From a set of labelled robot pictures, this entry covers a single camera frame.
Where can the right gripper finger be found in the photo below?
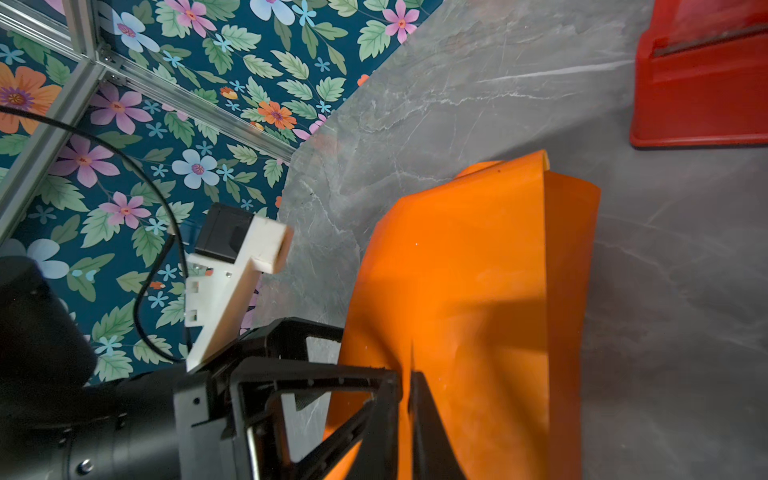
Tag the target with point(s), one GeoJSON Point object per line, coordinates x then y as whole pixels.
{"type": "Point", "coordinates": [432, 454]}

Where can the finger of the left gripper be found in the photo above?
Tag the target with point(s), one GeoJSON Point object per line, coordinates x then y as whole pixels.
{"type": "Point", "coordinates": [256, 387]}

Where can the yellow orange wrapping paper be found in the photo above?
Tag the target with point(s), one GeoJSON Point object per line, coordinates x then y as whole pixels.
{"type": "Point", "coordinates": [480, 284]}

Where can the red tape dispenser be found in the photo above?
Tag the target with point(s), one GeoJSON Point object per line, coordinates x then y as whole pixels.
{"type": "Point", "coordinates": [701, 75]}

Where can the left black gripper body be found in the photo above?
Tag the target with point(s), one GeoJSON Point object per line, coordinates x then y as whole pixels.
{"type": "Point", "coordinates": [229, 413]}

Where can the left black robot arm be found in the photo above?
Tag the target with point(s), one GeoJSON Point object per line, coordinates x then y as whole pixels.
{"type": "Point", "coordinates": [54, 425]}

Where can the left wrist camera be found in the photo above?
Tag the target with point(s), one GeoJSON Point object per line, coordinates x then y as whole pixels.
{"type": "Point", "coordinates": [234, 248]}

